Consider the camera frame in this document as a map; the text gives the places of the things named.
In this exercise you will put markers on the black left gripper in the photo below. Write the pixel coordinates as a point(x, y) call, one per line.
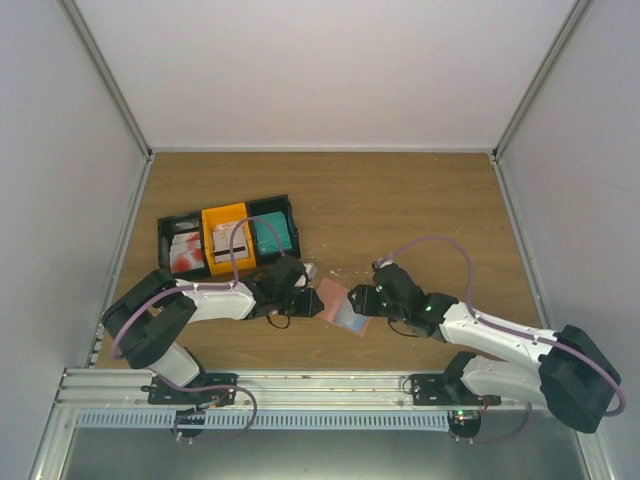
point(310, 307)

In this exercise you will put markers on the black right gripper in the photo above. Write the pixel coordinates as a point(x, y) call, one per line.
point(364, 304)

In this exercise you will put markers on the black bin with teal cards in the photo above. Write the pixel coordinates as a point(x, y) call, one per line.
point(280, 203)

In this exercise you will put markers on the yellow bin with white cards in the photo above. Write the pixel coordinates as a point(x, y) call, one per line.
point(223, 214)

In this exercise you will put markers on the black bin with red cards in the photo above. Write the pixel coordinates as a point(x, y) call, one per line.
point(167, 228)

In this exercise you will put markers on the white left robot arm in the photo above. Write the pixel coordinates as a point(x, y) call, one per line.
point(146, 322)

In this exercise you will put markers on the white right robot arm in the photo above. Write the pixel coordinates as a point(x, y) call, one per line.
point(563, 372)

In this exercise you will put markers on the stack of teal cards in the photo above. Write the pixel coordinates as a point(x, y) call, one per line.
point(271, 233)

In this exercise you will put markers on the stack of white cards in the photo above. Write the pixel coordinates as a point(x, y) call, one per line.
point(223, 244)

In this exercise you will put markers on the stack of red-white cards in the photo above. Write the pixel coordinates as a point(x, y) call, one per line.
point(185, 252)

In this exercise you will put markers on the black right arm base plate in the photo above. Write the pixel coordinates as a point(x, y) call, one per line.
point(429, 389)

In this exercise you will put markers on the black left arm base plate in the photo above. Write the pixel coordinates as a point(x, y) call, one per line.
point(209, 388)

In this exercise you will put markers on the aluminium front rail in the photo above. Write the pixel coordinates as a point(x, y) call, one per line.
point(273, 389)

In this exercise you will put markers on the grey slotted cable duct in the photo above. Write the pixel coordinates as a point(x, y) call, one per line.
point(267, 420)

